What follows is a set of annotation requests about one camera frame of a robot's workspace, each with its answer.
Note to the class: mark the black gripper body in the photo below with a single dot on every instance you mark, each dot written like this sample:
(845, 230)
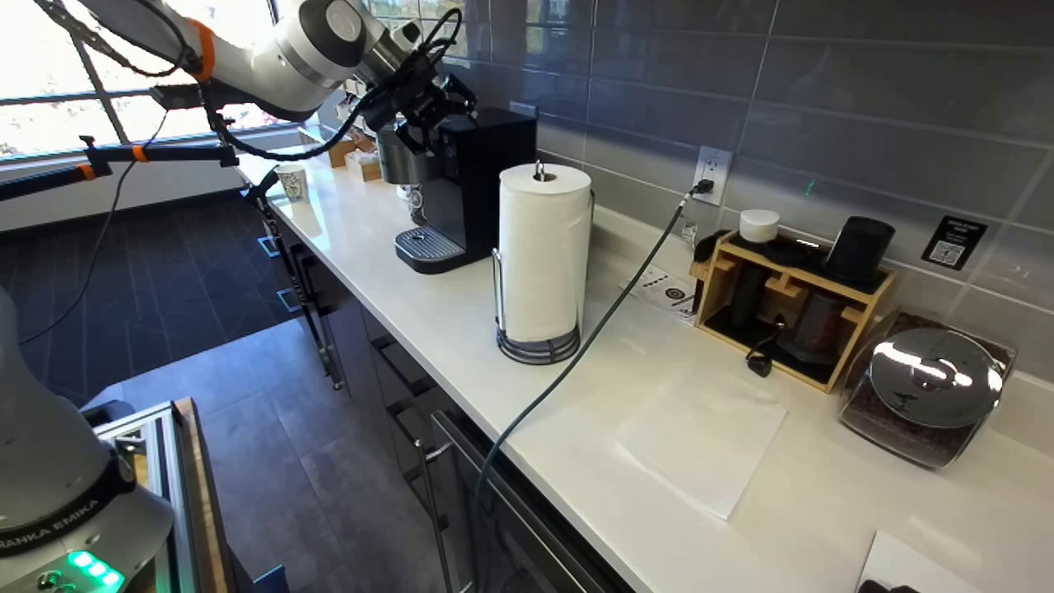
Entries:
(415, 88)

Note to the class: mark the black and silver coffee maker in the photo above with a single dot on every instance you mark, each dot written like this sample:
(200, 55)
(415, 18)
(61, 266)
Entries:
(489, 187)

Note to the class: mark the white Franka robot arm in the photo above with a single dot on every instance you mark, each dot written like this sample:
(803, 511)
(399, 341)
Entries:
(274, 68)

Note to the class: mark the brown wooden object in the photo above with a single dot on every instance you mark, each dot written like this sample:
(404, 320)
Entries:
(356, 159)

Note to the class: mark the small black edge object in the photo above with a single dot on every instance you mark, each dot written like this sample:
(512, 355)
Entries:
(885, 587)

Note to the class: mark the white mug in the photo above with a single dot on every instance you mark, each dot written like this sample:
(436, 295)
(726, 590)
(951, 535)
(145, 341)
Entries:
(292, 183)

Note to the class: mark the black tripod legs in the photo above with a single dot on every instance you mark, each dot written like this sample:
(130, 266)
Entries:
(329, 364)

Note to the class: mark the black boom pole orange clamps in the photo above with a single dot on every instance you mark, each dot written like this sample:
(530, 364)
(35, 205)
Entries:
(165, 151)

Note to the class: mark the small coin on counter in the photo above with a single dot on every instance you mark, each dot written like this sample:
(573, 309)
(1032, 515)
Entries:
(675, 295)

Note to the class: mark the small white cup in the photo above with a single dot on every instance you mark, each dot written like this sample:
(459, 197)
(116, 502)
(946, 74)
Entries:
(758, 230)

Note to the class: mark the small black knob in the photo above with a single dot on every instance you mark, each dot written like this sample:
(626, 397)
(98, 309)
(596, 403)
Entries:
(758, 362)

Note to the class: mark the translucent white counter mat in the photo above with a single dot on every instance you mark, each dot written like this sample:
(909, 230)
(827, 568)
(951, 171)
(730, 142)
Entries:
(702, 450)

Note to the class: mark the dark lower cabinet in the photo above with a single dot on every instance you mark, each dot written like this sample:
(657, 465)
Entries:
(494, 550)

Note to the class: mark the black cup stack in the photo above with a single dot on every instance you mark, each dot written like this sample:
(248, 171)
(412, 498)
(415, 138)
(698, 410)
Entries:
(862, 253)

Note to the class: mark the wooden countertop organizer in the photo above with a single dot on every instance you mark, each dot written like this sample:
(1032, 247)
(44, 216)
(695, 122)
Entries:
(862, 332)

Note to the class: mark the white paper sheet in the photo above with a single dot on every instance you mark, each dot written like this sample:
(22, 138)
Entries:
(909, 561)

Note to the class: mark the white wall outlet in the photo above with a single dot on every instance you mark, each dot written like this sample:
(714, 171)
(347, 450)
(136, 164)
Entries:
(714, 165)

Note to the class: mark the aluminium frame robot mount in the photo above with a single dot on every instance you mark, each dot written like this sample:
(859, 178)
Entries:
(165, 473)

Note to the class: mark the black wall placard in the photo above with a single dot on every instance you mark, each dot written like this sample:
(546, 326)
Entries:
(953, 247)

